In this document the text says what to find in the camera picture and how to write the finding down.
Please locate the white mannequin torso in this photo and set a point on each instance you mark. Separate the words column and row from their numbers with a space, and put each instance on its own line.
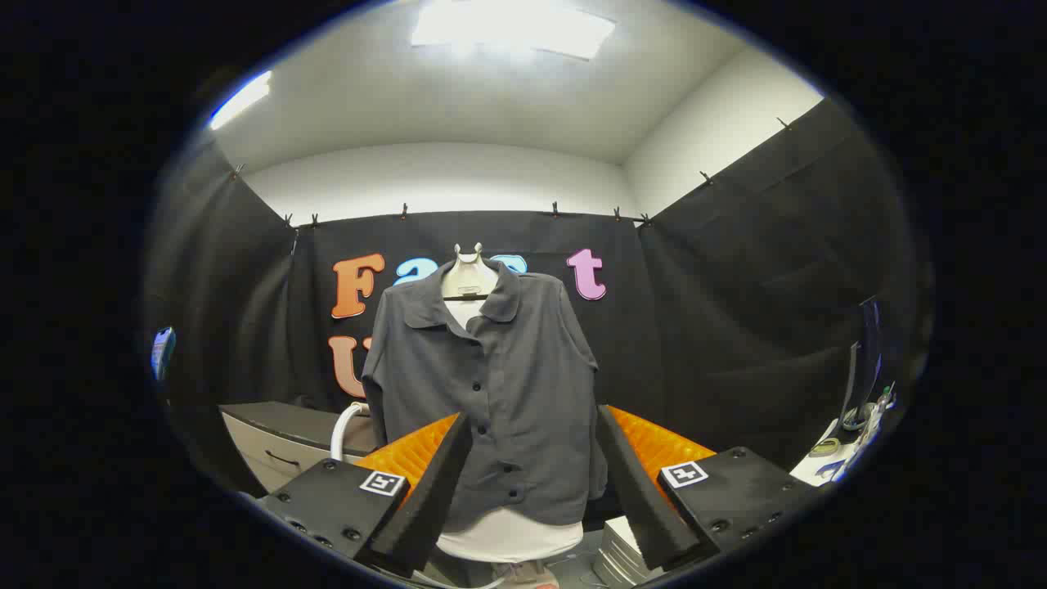
column 468, row 278

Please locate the blue glossy object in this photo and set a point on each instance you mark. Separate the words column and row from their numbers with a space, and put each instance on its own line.
column 164, row 352

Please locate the ceiling strip light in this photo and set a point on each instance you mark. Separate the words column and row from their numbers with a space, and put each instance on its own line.
column 241, row 100

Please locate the stack of white sheets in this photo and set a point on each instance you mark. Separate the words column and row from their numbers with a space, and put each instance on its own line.
column 617, row 556

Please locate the white desk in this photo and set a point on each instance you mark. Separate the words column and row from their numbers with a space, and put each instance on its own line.
column 810, row 470

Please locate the black backdrop cloth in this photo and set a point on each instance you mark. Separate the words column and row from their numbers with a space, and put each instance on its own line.
column 736, row 327

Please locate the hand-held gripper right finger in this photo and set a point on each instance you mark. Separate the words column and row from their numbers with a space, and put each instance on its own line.
column 646, row 507

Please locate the grey button shirt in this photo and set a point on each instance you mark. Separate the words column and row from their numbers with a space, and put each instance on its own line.
column 523, row 384

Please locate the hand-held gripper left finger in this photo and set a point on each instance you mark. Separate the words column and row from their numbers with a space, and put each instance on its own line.
column 433, row 499

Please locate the tape roll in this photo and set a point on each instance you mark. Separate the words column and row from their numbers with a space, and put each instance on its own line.
column 824, row 447

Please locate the grey drawer cabinet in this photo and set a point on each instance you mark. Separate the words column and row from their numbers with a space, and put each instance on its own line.
column 278, row 446

